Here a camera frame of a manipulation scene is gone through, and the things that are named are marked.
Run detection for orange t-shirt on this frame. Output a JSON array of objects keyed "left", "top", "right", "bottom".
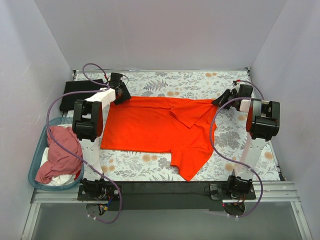
[{"left": 100, "top": 96, "right": 218, "bottom": 181}]

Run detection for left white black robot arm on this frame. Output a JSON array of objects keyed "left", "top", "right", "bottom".
[{"left": 72, "top": 72, "right": 131, "bottom": 200}]

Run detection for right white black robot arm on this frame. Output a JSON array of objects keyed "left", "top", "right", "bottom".
[{"left": 209, "top": 79, "right": 281, "bottom": 200}]

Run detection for floral patterned table mat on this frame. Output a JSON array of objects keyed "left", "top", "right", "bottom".
[{"left": 66, "top": 71, "right": 286, "bottom": 182}]

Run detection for folded black t-shirt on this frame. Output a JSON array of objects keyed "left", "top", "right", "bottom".
[{"left": 59, "top": 78, "right": 105, "bottom": 112}]

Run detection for pink t-shirt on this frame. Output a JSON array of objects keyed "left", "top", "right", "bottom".
[{"left": 40, "top": 125, "right": 83, "bottom": 184}]

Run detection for translucent blue laundry basket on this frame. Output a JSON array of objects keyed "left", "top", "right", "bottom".
[{"left": 28, "top": 126, "right": 85, "bottom": 192}]

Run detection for aluminium frame rail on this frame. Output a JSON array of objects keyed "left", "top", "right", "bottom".
[{"left": 21, "top": 181, "right": 312, "bottom": 240}]

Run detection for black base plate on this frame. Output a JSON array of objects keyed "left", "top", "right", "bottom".
[{"left": 77, "top": 180, "right": 257, "bottom": 211}]

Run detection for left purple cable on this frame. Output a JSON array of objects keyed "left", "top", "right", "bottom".
[{"left": 45, "top": 62, "right": 123, "bottom": 224}]

